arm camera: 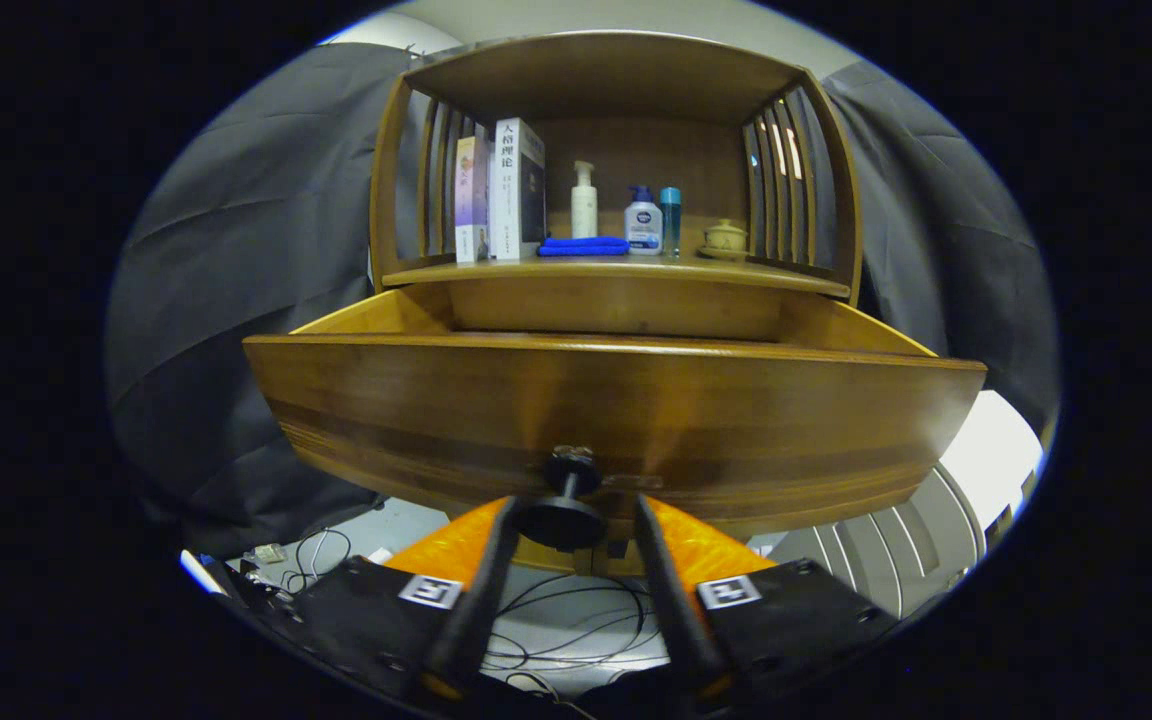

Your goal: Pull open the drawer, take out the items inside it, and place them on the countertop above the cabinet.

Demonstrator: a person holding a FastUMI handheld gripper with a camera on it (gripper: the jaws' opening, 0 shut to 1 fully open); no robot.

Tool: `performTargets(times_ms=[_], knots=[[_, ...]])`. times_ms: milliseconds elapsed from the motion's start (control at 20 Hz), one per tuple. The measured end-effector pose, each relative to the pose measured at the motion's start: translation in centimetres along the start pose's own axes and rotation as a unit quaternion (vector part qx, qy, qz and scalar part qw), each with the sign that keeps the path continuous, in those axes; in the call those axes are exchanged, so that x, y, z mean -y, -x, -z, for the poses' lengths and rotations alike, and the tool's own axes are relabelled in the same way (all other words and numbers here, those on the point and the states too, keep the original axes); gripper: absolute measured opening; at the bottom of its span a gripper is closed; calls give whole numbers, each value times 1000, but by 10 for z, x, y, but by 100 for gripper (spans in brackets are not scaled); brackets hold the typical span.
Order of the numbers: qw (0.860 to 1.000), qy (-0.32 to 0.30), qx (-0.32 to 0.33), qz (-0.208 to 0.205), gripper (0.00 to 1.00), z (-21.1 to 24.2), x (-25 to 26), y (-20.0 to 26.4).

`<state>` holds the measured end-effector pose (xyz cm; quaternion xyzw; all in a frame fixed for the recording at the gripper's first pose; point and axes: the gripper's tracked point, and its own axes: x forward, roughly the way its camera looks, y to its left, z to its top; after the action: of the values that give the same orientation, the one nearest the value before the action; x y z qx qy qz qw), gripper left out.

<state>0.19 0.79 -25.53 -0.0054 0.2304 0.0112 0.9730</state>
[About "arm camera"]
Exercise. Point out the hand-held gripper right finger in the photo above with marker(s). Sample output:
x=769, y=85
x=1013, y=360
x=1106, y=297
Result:
x=671, y=600

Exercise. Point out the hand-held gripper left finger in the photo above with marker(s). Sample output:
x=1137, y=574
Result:
x=471, y=610

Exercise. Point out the black round drawer knob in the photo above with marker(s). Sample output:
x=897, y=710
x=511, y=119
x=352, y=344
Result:
x=561, y=520

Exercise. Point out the brown wooden drawer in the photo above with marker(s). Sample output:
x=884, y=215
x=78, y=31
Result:
x=636, y=420

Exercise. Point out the brown wooden countertop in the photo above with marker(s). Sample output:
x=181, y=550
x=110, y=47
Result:
x=636, y=268

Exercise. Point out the brown wooden cabinet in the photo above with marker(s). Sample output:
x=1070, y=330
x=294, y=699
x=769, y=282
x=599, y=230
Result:
x=596, y=80

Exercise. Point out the white flat surface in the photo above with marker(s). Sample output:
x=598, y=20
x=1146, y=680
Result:
x=991, y=460

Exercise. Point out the blue folded cloth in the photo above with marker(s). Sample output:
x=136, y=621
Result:
x=581, y=246

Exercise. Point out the yellow lidded teacup with saucer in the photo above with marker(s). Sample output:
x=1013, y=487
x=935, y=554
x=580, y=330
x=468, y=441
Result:
x=724, y=238

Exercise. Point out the white bottle with blue pump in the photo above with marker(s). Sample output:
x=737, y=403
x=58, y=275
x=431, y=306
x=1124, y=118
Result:
x=643, y=225

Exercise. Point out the slim teal bottle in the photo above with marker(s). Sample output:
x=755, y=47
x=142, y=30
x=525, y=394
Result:
x=670, y=220

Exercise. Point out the purple book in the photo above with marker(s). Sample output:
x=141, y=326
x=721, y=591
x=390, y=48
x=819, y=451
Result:
x=471, y=200

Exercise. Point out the thick white book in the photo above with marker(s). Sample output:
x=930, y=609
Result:
x=511, y=190

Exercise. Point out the black backdrop cloth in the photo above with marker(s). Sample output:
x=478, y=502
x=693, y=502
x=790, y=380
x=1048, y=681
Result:
x=236, y=250

